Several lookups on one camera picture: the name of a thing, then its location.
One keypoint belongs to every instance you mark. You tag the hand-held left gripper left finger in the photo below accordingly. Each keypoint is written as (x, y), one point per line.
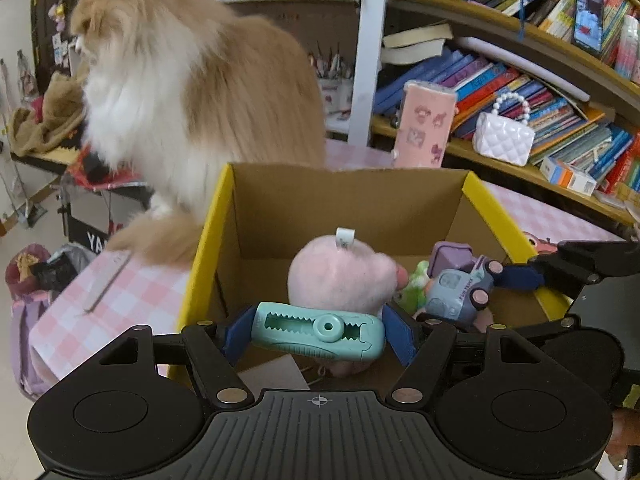
(240, 335)

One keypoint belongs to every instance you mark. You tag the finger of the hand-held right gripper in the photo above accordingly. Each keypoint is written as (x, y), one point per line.
(517, 277)

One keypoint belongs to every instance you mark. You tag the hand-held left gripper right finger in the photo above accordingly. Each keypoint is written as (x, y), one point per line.
(402, 337)

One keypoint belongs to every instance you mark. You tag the green frog toy blue hat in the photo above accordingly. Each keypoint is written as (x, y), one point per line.
(415, 287)

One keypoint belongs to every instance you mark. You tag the mint crocodile stapler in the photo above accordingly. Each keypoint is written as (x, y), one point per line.
(300, 332)

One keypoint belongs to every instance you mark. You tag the grey-blue toy car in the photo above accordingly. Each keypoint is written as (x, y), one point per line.
(450, 290)

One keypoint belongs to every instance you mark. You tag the large pink plush pig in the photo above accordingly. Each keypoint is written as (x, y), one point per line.
(340, 275)

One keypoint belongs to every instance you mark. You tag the yellow cardboard box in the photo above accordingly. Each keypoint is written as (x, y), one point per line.
(350, 210)

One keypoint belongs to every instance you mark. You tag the person's right forearm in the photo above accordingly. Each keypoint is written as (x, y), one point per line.
(627, 432)

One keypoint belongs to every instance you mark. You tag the orange and white carton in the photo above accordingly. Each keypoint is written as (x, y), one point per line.
(567, 175)

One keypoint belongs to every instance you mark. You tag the pink checked printed tablecloth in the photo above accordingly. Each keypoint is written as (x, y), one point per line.
(125, 310)

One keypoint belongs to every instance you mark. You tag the clear plastic ruler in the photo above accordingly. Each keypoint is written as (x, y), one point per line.
(107, 282)

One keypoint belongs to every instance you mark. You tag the row of colourful leaning books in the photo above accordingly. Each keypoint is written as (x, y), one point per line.
(565, 125)

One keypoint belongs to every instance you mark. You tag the pink cylindrical pen holder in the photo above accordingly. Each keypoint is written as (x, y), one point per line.
(425, 125)

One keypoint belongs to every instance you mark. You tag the black keyboard instrument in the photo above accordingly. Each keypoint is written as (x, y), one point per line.
(95, 225)

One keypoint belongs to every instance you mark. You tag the black plastic bag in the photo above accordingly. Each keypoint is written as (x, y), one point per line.
(62, 267)

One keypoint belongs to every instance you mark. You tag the red and black package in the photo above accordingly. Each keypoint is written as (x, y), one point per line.
(105, 175)

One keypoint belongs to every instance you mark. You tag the white rolled poster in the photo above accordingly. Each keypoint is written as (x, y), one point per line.
(525, 67)

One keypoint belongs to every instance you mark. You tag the purple backpack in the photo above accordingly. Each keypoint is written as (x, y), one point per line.
(27, 330)

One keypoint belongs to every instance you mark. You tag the thick cream-paged book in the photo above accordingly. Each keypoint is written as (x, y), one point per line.
(417, 34)
(412, 54)

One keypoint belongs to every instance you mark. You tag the white pencil cup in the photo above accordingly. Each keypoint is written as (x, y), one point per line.
(336, 97)

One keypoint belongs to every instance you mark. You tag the fluffy orange and white cat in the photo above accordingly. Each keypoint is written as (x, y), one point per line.
(200, 85)

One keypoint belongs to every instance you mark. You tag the wooden bookshelf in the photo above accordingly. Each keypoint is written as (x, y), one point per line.
(500, 15)

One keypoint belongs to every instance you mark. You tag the black smartphone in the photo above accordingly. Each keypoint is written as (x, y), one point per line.
(589, 22)

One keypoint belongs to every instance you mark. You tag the brown crumpled cloth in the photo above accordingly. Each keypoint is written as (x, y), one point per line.
(50, 120)

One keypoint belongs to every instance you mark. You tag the white shelf post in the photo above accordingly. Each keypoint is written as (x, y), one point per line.
(367, 60)

